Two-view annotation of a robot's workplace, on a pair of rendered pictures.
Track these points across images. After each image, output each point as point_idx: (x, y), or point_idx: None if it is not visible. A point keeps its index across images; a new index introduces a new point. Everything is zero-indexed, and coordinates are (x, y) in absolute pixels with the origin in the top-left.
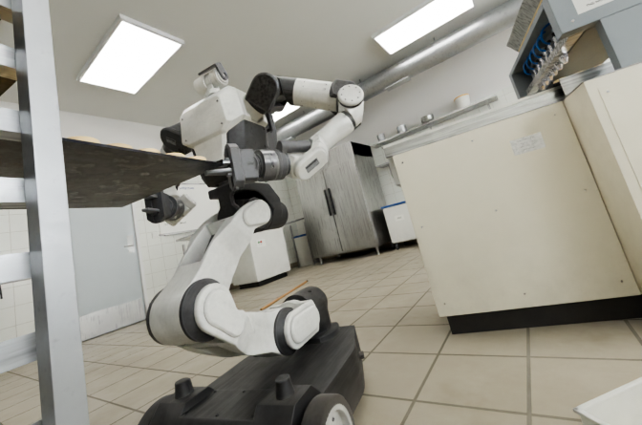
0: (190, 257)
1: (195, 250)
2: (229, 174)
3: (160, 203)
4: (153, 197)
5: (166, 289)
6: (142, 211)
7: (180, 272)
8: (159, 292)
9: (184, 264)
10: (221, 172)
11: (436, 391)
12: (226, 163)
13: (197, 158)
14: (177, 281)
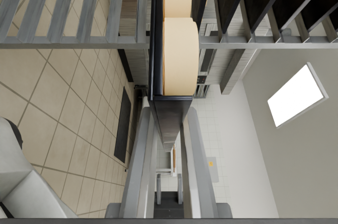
0: (37, 199)
1: (45, 214)
2: (110, 216)
3: (167, 207)
4: (178, 196)
5: (6, 134)
6: (157, 174)
7: (16, 161)
8: (18, 136)
9: (31, 182)
10: (132, 153)
11: None
12: (188, 208)
13: (186, 19)
14: (1, 145)
